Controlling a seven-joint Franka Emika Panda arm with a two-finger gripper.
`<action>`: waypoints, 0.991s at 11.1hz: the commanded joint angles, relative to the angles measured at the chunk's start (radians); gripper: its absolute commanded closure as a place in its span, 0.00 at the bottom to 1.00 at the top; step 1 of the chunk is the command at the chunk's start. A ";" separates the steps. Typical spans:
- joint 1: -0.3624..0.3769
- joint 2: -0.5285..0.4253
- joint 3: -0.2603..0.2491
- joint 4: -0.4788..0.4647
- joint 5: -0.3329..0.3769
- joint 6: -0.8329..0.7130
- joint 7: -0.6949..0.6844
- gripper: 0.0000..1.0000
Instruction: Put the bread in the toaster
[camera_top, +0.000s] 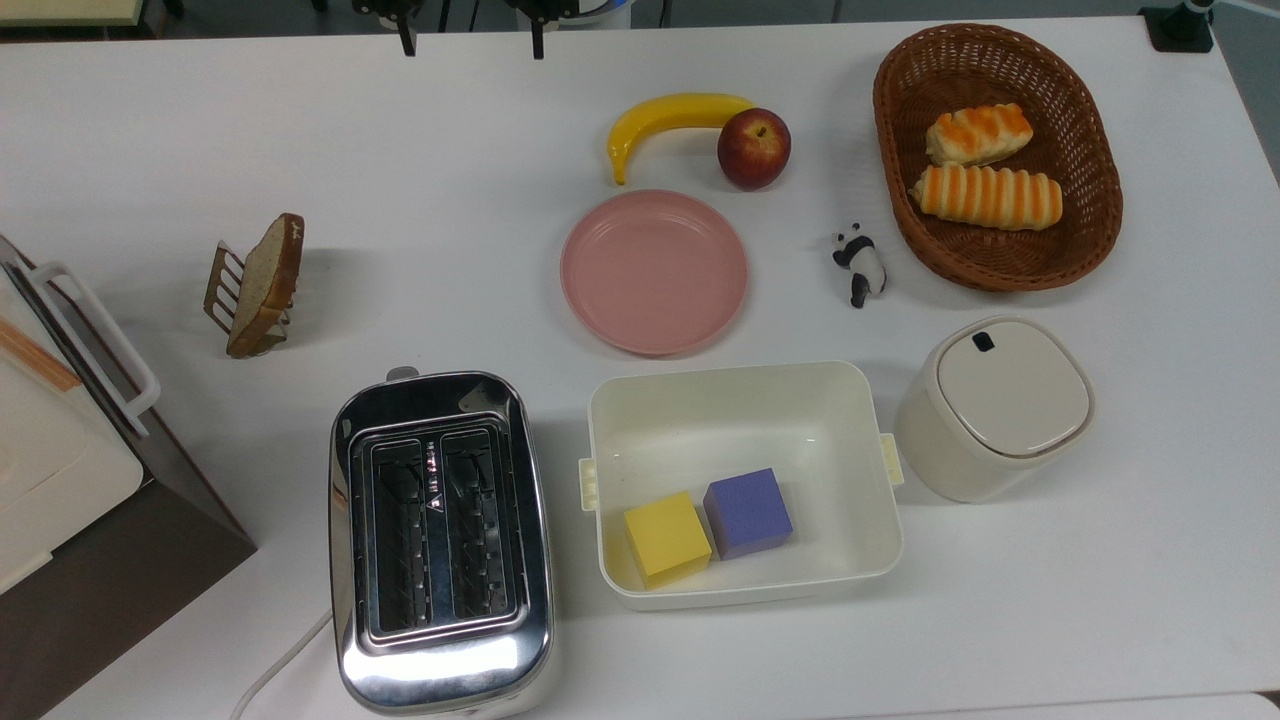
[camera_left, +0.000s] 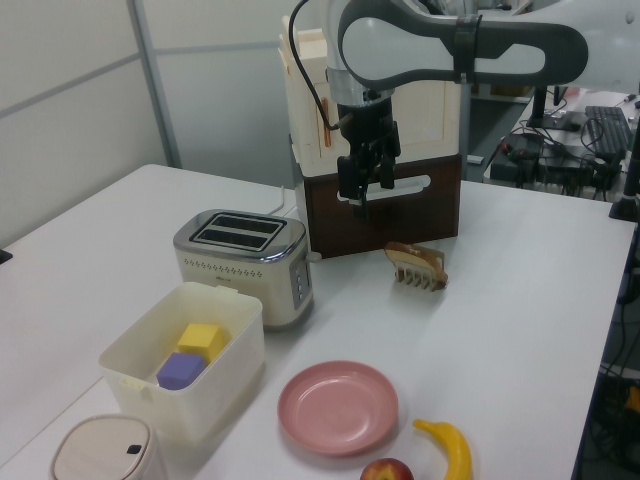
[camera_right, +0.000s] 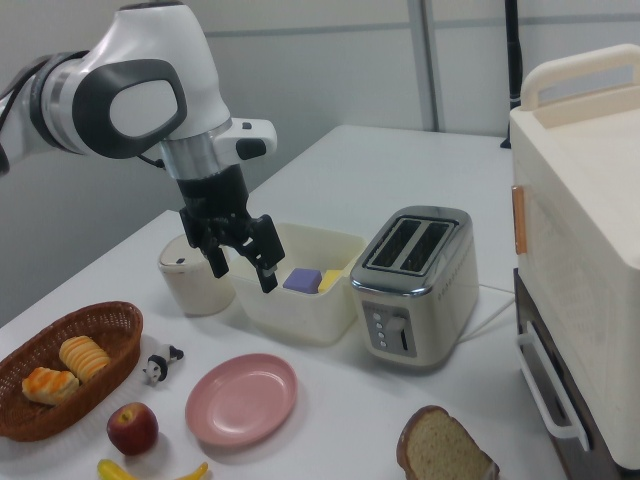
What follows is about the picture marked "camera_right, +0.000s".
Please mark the cream lidded bin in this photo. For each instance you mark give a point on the cream lidded bin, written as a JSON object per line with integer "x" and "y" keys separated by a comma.
{"x": 185, "y": 290}

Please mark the black vertical pole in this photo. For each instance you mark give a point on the black vertical pole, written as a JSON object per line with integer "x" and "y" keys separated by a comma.
{"x": 514, "y": 50}

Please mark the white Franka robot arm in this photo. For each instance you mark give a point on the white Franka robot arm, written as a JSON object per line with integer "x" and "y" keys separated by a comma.
{"x": 150, "y": 50}

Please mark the long striped bread roll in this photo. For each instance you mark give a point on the long striped bread roll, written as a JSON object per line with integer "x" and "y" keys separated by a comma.
{"x": 85, "y": 357}

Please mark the white rectangular plastic container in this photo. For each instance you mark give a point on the white rectangular plastic container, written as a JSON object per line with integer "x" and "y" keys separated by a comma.
{"x": 300, "y": 320}

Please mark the brown-crusted bread slice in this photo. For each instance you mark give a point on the brown-crusted bread slice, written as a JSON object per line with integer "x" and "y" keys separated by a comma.
{"x": 440, "y": 450}

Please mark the red apple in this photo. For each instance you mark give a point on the red apple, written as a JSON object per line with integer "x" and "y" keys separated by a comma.
{"x": 132, "y": 429}

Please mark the brown wicker basket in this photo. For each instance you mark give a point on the brown wicker basket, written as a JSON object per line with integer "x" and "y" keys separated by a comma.
{"x": 117, "y": 325}

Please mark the cream toy oven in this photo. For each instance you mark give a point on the cream toy oven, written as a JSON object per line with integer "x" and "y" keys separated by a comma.
{"x": 575, "y": 225}

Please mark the yellow cube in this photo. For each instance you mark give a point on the yellow cube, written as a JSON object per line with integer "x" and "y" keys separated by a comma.
{"x": 331, "y": 279}

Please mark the panda figurine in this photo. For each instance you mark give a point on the panda figurine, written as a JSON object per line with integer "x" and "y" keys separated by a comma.
{"x": 159, "y": 366}

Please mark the purple cube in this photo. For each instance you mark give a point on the purple cube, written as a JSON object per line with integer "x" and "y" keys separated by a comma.
{"x": 302, "y": 281}

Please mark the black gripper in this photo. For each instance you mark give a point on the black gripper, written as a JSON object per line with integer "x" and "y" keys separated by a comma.
{"x": 212, "y": 200}

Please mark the orange glazed bread roll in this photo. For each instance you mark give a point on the orange glazed bread roll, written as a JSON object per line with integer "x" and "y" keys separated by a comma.
{"x": 50, "y": 386}

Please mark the cream and chrome toaster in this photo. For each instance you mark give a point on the cream and chrome toaster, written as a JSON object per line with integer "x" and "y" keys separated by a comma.
{"x": 440, "y": 310}

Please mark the yellow banana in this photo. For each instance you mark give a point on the yellow banana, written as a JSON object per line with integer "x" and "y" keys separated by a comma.
{"x": 112, "y": 470}

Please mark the pink plate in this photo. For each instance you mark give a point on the pink plate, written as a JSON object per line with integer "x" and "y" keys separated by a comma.
{"x": 242, "y": 400}

